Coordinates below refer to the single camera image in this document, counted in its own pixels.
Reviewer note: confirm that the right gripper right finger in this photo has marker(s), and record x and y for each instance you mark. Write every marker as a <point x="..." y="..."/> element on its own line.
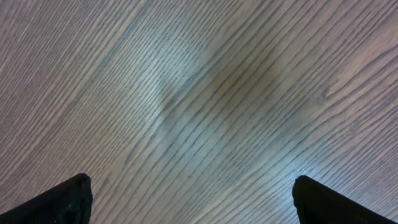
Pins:
<point x="318" y="204"/>

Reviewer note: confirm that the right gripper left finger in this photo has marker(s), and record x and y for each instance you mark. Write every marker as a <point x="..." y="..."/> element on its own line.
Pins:
<point x="68" y="202"/>

